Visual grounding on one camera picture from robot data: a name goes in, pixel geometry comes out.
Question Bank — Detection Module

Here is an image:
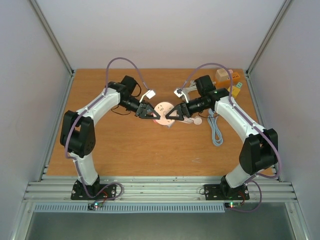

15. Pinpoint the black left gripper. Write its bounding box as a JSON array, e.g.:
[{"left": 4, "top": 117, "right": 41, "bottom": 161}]
[{"left": 120, "top": 96, "right": 161, "bottom": 119}]

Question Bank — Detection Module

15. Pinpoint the round beige power strip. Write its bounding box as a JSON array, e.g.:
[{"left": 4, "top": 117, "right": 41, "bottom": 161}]
[{"left": 153, "top": 101, "right": 175, "bottom": 128}]

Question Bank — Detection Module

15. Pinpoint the grey cable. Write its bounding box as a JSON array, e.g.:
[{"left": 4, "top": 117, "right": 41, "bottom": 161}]
[{"left": 207, "top": 108, "right": 224, "bottom": 147}]

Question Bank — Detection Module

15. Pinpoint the yellow cube socket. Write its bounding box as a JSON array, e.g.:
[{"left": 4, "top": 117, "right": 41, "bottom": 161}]
[{"left": 227, "top": 85, "right": 241, "bottom": 98}]

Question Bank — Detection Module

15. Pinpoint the green small plug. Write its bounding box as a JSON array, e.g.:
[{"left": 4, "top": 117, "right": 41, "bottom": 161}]
[{"left": 235, "top": 82, "right": 243, "bottom": 89}]

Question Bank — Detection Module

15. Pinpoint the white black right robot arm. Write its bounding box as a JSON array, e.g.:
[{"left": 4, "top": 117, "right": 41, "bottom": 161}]
[{"left": 165, "top": 75, "right": 279, "bottom": 198}]

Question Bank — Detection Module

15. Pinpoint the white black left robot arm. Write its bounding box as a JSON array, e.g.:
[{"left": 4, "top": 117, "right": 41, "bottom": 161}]
[{"left": 60, "top": 75, "right": 160, "bottom": 199}]

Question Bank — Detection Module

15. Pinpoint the beige cube plug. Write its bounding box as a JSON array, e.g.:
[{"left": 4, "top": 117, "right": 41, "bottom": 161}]
[{"left": 215, "top": 68, "right": 229, "bottom": 82}]

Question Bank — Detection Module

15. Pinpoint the orange power strip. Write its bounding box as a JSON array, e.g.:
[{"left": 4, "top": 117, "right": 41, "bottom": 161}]
[{"left": 214, "top": 69, "right": 241, "bottom": 89}]

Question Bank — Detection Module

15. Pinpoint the right controller board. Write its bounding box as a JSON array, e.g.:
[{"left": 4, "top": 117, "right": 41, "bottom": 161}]
[{"left": 224, "top": 201, "right": 244, "bottom": 209}]

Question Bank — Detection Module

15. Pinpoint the controller board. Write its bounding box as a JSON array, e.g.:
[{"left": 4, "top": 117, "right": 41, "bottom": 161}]
[
  {"left": 87, "top": 202, "right": 104, "bottom": 211},
  {"left": 224, "top": 201, "right": 244, "bottom": 209}
]

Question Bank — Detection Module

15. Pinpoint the left controller board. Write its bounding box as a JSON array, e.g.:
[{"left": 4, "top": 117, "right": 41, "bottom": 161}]
[{"left": 87, "top": 202, "right": 104, "bottom": 211}]

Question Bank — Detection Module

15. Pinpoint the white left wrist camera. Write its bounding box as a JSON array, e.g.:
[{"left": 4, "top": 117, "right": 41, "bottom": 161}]
[{"left": 139, "top": 89, "right": 156, "bottom": 103}]

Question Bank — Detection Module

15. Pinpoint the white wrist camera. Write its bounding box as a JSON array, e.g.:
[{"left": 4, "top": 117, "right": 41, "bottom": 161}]
[
  {"left": 174, "top": 87, "right": 190, "bottom": 103},
  {"left": 139, "top": 89, "right": 156, "bottom": 103}
]

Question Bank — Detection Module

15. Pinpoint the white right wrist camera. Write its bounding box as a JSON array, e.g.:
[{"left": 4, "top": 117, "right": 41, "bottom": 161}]
[{"left": 174, "top": 87, "right": 190, "bottom": 103}]

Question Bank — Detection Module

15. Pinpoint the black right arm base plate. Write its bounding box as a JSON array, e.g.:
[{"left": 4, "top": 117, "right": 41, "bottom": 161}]
[{"left": 198, "top": 184, "right": 250, "bottom": 201}]

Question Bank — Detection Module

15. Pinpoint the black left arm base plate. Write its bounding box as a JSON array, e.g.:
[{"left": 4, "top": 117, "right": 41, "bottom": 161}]
[{"left": 70, "top": 180, "right": 120, "bottom": 201}]

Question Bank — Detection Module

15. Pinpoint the aluminium rail frame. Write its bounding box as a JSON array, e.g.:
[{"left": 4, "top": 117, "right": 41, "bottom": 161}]
[{"left": 9, "top": 69, "right": 311, "bottom": 240}]

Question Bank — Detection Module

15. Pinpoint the grey slotted cable duct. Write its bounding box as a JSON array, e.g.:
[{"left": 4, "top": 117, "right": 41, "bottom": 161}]
[{"left": 34, "top": 202, "right": 225, "bottom": 214}]

